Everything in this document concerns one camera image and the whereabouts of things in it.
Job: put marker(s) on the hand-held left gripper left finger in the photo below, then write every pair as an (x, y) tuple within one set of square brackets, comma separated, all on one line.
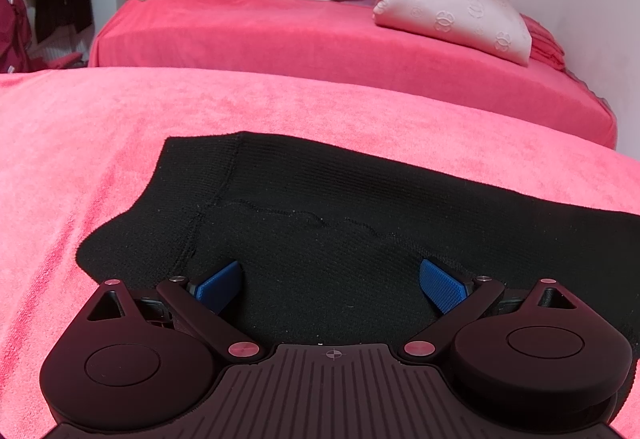
[(220, 286)]

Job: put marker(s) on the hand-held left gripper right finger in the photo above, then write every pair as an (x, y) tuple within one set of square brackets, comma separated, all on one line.
[(442, 286)]

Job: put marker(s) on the black pants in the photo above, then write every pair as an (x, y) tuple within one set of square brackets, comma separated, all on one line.
[(350, 219)]

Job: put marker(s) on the pink blanket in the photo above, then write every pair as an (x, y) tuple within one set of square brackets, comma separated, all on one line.
[(125, 129)]

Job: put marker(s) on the red covered bed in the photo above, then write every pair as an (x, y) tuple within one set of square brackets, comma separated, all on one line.
[(280, 39)]

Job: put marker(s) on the folded red blanket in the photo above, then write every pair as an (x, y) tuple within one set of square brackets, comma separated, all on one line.
[(545, 44)]

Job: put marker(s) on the pink embossed pillow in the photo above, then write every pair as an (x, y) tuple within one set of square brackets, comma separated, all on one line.
[(450, 11)]

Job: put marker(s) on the dark red hanging garment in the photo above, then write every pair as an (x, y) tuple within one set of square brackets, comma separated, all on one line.
[(12, 24)]

